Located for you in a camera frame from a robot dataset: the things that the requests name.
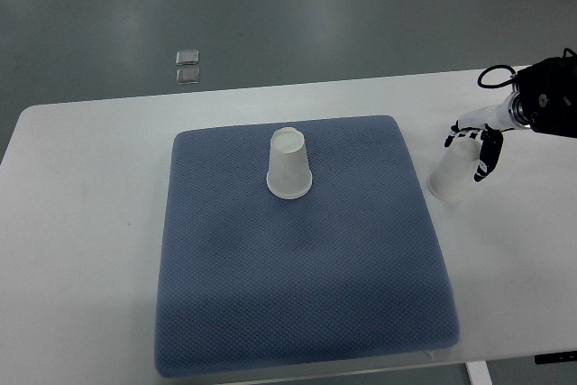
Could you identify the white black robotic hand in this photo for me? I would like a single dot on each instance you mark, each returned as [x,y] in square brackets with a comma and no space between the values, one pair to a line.
[486,126]

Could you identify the white paper cup carried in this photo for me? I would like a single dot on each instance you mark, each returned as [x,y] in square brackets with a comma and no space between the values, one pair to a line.
[451,179]

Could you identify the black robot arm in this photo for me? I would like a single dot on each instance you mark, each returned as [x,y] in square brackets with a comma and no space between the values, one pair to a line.
[547,95]

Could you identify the blue textured cushion mat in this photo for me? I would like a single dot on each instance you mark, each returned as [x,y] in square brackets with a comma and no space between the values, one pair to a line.
[248,280]

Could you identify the white paper cup on mat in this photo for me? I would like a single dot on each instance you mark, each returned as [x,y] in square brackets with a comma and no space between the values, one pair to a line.
[289,175]

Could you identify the black table control panel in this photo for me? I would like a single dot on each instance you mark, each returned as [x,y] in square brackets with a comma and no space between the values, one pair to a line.
[551,358]

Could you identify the white table leg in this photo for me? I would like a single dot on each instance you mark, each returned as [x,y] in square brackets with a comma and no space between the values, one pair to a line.
[478,373]

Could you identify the upper metal floor plate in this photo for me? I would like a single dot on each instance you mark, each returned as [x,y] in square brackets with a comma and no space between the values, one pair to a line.
[187,57]

